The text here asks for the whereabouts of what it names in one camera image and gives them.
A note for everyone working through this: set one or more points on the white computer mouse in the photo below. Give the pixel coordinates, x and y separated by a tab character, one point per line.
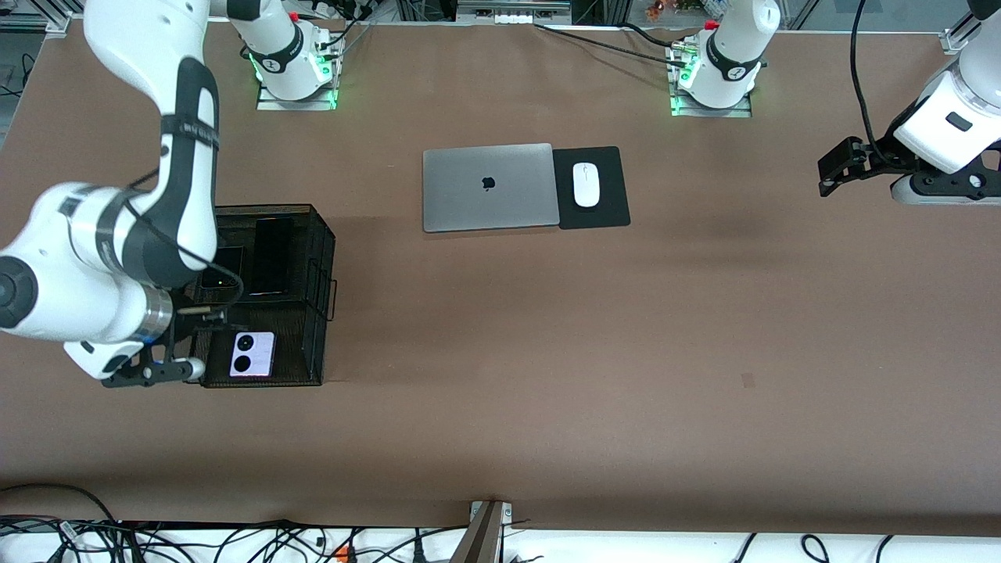
586	185

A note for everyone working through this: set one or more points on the grey power strip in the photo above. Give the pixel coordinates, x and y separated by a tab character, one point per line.
512	16

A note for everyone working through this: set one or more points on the black slab smartphone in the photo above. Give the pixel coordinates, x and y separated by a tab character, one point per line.
274	258

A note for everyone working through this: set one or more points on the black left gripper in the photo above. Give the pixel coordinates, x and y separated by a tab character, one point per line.
881	153

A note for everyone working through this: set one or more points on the black flip phone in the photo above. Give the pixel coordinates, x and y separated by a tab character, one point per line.
227	270

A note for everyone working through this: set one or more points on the white flip phone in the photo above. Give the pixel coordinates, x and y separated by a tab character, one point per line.
262	344

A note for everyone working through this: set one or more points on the black mouse pad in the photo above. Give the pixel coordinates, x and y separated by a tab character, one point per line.
614	211

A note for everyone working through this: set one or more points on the aluminium corner bracket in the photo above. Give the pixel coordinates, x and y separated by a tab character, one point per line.
958	41
59	23

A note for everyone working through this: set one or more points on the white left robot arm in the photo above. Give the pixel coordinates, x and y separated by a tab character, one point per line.
931	145

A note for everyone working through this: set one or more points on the silver closed laptop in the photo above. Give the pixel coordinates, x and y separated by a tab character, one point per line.
469	195

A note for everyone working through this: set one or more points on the grey metal post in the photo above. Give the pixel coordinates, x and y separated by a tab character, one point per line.
481	539

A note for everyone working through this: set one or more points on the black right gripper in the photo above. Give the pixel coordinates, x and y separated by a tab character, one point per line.
183	324

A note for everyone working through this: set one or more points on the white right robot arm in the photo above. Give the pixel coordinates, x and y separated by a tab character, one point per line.
141	47

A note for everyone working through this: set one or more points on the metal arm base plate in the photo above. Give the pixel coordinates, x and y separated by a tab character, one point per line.
743	112
270	104

